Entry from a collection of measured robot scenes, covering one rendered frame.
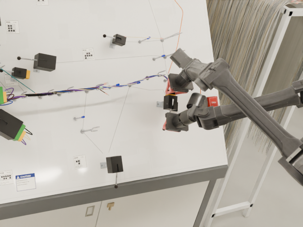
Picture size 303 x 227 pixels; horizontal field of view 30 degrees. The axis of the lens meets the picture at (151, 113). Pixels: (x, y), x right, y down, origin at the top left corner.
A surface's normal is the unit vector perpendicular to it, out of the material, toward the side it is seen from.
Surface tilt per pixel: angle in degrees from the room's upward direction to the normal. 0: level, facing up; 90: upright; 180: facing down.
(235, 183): 0
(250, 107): 55
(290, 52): 90
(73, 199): 90
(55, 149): 51
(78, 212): 90
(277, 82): 90
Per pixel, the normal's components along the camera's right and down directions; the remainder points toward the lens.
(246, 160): 0.22, -0.83
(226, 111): -0.11, -0.61
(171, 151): 0.51, -0.10
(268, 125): -0.15, -0.13
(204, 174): 0.47, 0.55
